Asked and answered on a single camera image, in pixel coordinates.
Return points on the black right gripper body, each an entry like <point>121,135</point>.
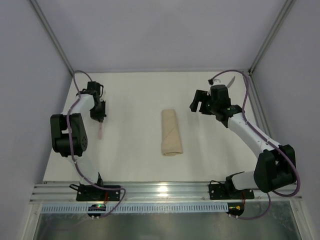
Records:
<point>203,105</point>

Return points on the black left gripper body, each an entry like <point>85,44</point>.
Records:
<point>98,114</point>

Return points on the fork with pink handle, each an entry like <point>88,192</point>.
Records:
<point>100,131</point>

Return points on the knife with pink handle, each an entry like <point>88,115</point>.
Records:
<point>231,82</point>

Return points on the beige cloth napkin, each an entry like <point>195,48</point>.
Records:
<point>171,143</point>

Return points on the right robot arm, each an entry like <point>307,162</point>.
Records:
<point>276,163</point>

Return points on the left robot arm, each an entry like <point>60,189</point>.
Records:
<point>68,133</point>

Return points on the left black controller board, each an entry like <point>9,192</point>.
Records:
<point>95,211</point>

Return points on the black controller board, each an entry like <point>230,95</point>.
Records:
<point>95,211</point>
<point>235,209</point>

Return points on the right black controller board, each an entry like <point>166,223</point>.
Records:
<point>235,209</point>

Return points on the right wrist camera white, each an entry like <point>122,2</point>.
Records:
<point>212,81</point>

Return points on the right side aluminium rail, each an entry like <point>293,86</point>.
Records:
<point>257,106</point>

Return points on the aluminium rail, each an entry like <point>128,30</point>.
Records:
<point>135,192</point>
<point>257,106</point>

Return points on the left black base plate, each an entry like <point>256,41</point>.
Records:
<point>86,193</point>

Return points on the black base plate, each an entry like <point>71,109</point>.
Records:
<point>86,193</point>
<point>226,191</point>

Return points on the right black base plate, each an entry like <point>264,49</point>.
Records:
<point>226,191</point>

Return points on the aluminium front rail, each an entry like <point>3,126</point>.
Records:
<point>135,192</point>

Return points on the slotted cable duct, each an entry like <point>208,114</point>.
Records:
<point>139,208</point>

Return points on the left aluminium frame post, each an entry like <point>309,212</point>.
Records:
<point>50,33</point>

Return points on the aluminium frame post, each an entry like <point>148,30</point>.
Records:
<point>273,31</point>
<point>50,33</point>

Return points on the right aluminium frame post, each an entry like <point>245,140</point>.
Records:
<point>273,31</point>

